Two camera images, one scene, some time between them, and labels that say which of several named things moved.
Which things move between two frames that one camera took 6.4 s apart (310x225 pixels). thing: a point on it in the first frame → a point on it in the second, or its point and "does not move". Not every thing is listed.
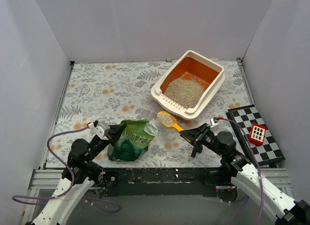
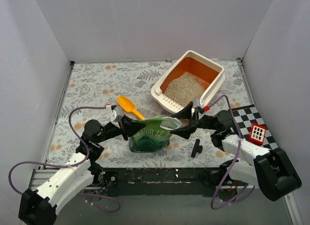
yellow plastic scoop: (166, 119) → (128, 105)
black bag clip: (197, 147) does not move
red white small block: (257, 134) does not move
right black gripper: (200, 137) → (194, 120)
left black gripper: (112, 132) → (123, 127)
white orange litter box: (187, 88) does not move
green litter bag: (134, 141) → (156, 134)
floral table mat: (120, 92) does not move
